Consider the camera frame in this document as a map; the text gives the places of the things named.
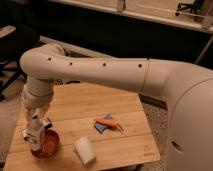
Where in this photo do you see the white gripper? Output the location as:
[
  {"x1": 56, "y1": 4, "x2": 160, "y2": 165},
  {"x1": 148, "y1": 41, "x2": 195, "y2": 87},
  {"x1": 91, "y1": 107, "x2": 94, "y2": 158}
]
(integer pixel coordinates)
[{"x1": 22, "y1": 98, "x2": 50, "y2": 122}]

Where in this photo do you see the clear plastic bottle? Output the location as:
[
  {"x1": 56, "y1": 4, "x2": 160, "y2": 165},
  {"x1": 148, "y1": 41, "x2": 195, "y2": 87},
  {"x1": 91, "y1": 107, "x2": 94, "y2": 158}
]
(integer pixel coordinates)
[{"x1": 26, "y1": 115, "x2": 45, "y2": 151}]

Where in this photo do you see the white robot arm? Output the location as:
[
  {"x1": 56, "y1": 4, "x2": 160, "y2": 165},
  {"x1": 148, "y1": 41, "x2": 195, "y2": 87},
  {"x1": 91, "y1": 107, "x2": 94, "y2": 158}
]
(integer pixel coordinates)
[{"x1": 20, "y1": 44, "x2": 213, "y2": 171}]

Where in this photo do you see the red ceramic bowl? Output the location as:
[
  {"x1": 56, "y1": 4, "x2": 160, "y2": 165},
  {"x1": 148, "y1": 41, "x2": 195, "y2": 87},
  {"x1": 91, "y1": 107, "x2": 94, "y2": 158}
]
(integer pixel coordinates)
[{"x1": 32, "y1": 130, "x2": 60, "y2": 158}]

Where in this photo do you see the black and white box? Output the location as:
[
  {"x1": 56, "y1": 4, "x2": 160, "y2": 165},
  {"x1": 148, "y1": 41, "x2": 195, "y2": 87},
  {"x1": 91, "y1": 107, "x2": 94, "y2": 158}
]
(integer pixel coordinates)
[{"x1": 21, "y1": 117, "x2": 53, "y2": 141}]

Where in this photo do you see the white paper cup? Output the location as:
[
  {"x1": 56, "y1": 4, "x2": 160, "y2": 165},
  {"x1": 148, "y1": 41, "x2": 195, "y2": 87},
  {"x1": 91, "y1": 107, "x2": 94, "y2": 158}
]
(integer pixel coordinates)
[{"x1": 74, "y1": 136, "x2": 96, "y2": 165}]

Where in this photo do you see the black office chair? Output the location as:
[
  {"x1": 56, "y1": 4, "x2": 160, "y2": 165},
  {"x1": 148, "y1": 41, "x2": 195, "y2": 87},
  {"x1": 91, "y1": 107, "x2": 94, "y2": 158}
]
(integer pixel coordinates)
[{"x1": 0, "y1": 24, "x2": 40, "y2": 102}]

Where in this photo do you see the wooden table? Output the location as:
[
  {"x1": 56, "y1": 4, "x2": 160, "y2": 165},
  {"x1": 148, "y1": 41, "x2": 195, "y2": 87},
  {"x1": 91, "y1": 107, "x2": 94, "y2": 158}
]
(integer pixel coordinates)
[{"x1": 4, "y1": 83, "x2": 160, "y2": 171}]

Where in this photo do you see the blue cloth piece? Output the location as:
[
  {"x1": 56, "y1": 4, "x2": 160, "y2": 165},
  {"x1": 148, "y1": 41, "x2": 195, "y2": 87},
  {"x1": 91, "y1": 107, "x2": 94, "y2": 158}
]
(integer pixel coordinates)
[{"x1": 94, "y1": 114, "x2": 112, "y2": 134}]

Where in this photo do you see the metal tripod leg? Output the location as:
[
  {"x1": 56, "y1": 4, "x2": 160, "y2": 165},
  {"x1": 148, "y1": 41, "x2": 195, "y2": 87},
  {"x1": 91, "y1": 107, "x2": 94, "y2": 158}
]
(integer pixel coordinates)
[{"x1": 196, "y1": 42, "x2": 213, "y2": 68}]

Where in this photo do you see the black cable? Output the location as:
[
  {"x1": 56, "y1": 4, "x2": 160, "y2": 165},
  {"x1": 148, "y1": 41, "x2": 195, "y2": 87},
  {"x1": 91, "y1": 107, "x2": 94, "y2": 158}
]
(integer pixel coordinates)
[{"x1": 54, "y1": 78, "x2": 81, "y2": 86}]

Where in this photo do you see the orange handled tool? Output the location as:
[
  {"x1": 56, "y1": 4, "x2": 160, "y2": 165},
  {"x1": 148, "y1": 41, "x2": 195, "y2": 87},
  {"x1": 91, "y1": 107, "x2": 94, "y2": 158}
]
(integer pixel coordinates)
[{"x1": 96, "y1": 118, "x2": 123, "y2": 130}]

